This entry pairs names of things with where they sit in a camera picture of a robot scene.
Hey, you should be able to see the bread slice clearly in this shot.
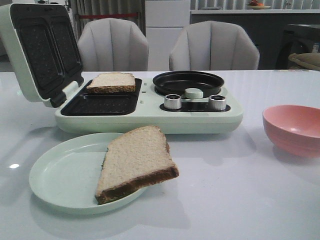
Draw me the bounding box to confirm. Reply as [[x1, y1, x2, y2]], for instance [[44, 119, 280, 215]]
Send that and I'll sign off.
[[86, 72, 136, 94], [95, 125, 179, 205]]

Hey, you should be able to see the pink bowl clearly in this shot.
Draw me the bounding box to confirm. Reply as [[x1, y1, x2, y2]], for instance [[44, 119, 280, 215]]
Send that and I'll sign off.
[[262, 105, 320, 158]]

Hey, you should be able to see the green breakfast maker lid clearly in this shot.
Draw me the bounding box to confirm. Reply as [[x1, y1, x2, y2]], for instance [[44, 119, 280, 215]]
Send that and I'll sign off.
[[0, 3, 84, 108]]

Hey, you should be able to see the green breakfast maker base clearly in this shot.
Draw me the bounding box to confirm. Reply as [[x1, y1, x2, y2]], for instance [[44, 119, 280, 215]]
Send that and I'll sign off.
[[55, 78, 243, 134]]

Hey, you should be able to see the left silver control knob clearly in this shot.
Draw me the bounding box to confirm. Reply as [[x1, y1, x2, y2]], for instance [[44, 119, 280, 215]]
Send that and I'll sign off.
[[163, 94, 182, 110]]

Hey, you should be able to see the silver control knob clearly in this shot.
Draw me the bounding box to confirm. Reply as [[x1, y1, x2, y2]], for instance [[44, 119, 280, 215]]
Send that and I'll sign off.
[[208, 95, 227, 111], [163, 94, 182, 110]]

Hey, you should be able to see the black round frying pan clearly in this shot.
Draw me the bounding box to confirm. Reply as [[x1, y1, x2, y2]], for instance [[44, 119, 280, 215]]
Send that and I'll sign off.
[[152, 70, 225, 98]]

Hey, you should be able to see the right silver control knob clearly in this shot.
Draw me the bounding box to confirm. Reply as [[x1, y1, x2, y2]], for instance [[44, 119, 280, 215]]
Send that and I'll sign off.
[[208, 95, 227, 111]]

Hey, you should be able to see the right grey upholstered chair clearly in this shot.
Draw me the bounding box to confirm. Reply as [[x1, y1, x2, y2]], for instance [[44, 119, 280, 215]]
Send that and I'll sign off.
[[169, 20, 260, 71]]

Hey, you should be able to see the grey upholstered chair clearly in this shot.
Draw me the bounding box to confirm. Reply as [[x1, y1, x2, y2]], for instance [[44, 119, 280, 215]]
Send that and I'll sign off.
[[169, 20, 260, 71], [78, 18, 149, 72]]

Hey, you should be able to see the left grey upholstered chair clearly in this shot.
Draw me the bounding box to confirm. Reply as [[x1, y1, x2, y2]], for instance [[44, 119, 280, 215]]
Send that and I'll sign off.
[[78, 18, 149, 72]]

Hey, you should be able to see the light green round plate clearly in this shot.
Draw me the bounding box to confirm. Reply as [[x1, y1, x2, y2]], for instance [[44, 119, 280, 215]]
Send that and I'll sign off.
[[29, 133, 145, 215]]

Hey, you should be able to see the red barrier belt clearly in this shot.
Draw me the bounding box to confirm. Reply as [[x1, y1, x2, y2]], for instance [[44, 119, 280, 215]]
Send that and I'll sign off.
[[78, 12, 140, 19]]

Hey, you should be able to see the fruit plate on counter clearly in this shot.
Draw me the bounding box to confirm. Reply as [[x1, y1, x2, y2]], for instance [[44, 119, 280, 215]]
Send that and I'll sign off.
[[247, 0, 271, 10]]

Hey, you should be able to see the beige cushion basket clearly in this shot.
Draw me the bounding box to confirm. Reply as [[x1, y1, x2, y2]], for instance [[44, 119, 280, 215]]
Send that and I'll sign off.
[[288, 52, 320, 71]]

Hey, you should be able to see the green round pan handle knob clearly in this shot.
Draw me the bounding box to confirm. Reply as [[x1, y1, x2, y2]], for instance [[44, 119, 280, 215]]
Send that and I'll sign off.
[[184, 87, 204, 99]]

